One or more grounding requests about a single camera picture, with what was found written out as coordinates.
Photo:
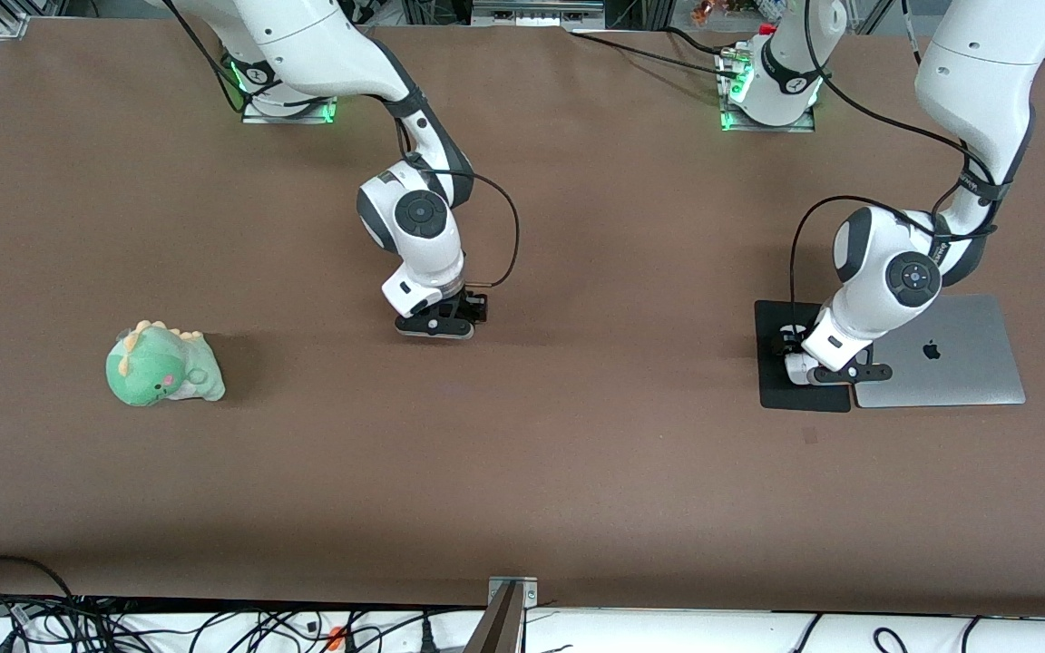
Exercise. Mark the metal camera post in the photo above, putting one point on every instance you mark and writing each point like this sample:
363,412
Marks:
504,612

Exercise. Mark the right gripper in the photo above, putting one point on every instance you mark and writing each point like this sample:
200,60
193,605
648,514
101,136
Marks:
474,305

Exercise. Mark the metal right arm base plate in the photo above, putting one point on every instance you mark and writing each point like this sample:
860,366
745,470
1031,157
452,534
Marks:
305,113

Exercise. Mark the grey metal box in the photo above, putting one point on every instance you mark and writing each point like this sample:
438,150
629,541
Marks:
536,11

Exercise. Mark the silver laptop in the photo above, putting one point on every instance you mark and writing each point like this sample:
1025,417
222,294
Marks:
958,363

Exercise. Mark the orange plug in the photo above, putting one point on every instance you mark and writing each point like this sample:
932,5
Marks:
336,638

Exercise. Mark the black mouse pad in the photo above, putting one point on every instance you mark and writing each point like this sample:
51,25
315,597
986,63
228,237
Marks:
776,390

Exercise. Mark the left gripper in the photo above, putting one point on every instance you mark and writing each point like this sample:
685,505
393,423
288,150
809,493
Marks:
792,342

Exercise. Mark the green dinosaur plush toy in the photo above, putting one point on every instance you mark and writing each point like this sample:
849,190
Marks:
160,367

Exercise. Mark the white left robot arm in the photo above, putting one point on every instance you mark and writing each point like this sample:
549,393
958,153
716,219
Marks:
985,73

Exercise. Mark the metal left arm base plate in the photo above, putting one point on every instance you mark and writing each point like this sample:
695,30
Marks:
804,127

